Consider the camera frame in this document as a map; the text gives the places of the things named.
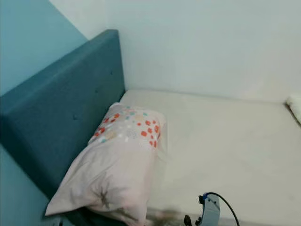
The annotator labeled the cream mattress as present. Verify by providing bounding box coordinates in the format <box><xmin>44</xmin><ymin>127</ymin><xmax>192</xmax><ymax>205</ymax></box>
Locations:
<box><xmin>119</xmin><ymin>89</ymin><xmax>301</xmax><ymax>226</ymax></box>

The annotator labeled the pink pillow with coloured dots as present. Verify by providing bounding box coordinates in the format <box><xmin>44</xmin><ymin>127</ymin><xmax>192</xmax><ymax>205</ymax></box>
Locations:
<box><xmin>45</xmin><ymin>102</ymin><xmax>166</xmax><ymax>226</ymax></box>

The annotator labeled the teal upholstered headboard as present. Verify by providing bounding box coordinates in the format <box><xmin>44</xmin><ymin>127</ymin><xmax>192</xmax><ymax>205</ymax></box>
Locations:
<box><xmin>0</xmin><ymin>29</ymin><xmax>126</xmax><ymax>201</ymax></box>

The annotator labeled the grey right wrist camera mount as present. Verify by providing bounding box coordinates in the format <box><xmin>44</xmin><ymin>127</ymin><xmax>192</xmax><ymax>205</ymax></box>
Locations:
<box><xmin>200</xmin><ymin>193</ymin><xmax>221</xmax><ymax>226</ymax></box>

